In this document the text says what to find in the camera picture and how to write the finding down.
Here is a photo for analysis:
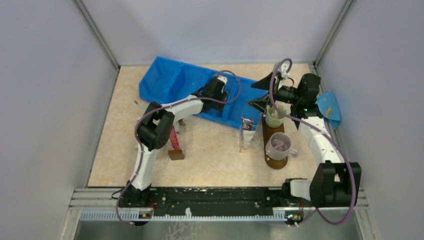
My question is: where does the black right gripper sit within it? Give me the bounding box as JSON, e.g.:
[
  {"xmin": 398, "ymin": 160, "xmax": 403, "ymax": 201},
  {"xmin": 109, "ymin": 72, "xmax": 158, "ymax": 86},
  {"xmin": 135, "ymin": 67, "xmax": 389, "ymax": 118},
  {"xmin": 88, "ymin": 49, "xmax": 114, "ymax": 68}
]
[{"xmin": 245, "ymin": 71, "xmax": 302, "ymax": 114}]

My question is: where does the green ceramic mug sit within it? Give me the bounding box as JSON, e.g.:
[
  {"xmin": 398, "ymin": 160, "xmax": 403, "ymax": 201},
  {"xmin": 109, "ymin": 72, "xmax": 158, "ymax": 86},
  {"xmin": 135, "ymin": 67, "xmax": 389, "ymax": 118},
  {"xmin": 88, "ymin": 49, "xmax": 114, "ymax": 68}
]
[{"xmin": 265, "ymin": 106, "xmax": 286, "ymax": 128}]

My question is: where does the clear textured acrylic tray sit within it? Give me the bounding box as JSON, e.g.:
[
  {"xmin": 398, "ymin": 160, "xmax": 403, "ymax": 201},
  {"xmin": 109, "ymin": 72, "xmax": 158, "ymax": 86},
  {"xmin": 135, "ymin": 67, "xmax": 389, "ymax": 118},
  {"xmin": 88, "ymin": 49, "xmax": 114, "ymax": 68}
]
[{"xmin": 239, "ymin": 125, "xmax": 264, "ymax": 153}]

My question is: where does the clear holder with wooden ends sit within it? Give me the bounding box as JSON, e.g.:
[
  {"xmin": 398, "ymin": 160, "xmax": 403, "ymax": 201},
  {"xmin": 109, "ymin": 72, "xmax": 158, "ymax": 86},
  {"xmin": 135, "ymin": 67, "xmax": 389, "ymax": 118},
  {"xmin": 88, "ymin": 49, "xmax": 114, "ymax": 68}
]
[{"xmin": 167, "ymin": 119, "xmax": 185, "ymax": 161}]

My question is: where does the light pink toothbrush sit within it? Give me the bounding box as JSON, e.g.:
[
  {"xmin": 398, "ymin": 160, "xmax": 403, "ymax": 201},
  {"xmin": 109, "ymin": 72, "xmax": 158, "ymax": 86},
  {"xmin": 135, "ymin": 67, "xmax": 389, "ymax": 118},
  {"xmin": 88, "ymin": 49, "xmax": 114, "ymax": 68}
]
[{"xmin": 265, "ymin": 141, "xmax": 285, "ymax": 152}]

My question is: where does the grey ceramic mug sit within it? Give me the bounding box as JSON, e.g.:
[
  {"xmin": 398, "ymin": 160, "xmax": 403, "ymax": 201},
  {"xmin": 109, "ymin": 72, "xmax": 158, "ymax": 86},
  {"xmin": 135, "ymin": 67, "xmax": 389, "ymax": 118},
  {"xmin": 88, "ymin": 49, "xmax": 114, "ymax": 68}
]
[{"xmin": 265, "ymin": 132, "xmax": 299, "ymax": 161}]

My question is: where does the white tube orange cap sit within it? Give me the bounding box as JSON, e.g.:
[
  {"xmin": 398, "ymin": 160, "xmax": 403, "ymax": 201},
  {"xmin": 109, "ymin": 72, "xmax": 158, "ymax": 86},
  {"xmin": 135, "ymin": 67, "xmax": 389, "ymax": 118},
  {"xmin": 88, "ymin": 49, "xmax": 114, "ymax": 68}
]
[{"xmin": 240, "ymin": 129, "xmax": 256, "ymax": 153}]

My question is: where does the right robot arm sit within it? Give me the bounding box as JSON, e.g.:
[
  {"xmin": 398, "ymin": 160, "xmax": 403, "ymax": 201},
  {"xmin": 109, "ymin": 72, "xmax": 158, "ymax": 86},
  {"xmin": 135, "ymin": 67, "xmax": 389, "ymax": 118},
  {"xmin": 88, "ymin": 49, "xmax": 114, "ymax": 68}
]
[{"xmin": 248, "ymin": 72, "xmax": 362, "ymax": 208}]

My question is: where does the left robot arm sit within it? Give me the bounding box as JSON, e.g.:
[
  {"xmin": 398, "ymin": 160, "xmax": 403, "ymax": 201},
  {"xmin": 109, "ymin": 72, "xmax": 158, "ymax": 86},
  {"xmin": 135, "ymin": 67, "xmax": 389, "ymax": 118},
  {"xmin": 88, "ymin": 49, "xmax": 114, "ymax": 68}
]
[{"xmin": 121, "ymin": 75, "xmax": 228, "ymax": 207}]

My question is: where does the brown oval wooden tray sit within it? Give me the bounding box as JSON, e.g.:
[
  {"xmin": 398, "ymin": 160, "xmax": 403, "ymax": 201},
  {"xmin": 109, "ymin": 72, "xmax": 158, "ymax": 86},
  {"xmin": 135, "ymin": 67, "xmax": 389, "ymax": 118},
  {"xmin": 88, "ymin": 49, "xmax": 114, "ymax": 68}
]
[{"xmin": 261, "ymin": 114, "xmax": 288, "ymax": 170}]

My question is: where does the blue divided storage bin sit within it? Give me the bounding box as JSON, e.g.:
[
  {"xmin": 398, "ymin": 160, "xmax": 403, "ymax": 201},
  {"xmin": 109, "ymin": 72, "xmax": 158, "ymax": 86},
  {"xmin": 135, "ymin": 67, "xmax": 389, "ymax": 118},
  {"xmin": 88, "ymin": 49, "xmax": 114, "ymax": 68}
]
[{"xmin": 138, "ymin": 56, "xmax": 266, "ymax": 129}]

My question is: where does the blue crumpled cloth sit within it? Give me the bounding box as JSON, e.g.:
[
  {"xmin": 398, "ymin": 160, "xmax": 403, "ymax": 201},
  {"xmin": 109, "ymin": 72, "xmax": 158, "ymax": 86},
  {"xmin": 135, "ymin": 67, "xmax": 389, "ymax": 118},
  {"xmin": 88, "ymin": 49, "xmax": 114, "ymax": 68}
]
[{"xmin": 315, "ymin": 90, "xmax": 342, "ymax": 130}]

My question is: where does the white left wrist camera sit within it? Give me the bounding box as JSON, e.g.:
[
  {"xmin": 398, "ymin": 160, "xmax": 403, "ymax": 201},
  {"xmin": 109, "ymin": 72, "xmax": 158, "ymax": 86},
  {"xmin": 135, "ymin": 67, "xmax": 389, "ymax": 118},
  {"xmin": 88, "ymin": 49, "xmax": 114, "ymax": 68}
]
[{"xmin": 216, "ymin": 75, "xmax": 228, "ymax": 93}]

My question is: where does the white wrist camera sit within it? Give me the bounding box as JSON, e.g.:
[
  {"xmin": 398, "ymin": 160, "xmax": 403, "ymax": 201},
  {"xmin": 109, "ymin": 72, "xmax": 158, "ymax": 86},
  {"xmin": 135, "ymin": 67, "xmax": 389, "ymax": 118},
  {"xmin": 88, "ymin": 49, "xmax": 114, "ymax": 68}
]
[
  {"xmin": 216, "ymin": 75, "xmax": 228, "ymax": 93},
  {"xmin": 273, "ymin": 60, "xmax": 292, "ymax": 82}
]

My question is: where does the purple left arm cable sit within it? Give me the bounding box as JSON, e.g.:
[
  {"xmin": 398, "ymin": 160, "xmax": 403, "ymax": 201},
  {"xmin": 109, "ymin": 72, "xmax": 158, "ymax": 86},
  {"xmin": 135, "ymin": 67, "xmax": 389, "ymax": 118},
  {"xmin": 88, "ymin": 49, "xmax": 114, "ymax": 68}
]
[{"xmin": 115, "ymin": 70, "xmax": 242, "ymax": 227}]

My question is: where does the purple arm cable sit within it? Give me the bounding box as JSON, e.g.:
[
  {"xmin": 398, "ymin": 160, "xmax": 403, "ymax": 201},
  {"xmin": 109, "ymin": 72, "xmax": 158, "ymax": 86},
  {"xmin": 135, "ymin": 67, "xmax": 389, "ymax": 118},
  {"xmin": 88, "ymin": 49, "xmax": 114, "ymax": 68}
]
[
  {"xmin": 115, "ymin": 70, "xmax": 242, "ymax": 227},
  {"xmin": 268, "ymin": 58, "xmax": 357, "ymax": 227}
]

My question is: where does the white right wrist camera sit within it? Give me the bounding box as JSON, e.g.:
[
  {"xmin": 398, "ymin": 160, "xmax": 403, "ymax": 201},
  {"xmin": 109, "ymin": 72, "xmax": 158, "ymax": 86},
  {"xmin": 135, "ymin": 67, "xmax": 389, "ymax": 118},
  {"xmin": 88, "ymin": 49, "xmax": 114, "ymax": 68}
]
[{"xmin": 273, "ymin": 60, "xmax": 292, "ymax": 82}]

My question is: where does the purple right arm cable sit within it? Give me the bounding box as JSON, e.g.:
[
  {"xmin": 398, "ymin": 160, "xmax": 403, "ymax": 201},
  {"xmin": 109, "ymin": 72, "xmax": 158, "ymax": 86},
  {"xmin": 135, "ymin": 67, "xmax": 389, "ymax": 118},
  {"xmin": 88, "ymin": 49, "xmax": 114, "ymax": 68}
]
[{"xmin": 268, "ymin": 58, "xmax": 357, "ymax": 227}]

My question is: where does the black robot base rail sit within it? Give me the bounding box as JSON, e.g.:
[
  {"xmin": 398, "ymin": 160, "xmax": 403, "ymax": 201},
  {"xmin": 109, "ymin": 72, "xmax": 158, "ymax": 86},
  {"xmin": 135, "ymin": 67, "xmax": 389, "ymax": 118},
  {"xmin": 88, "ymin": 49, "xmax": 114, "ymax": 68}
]
[{"xmin": 112, "ymin": 182, "xmax": 309, "ymax": 220}]

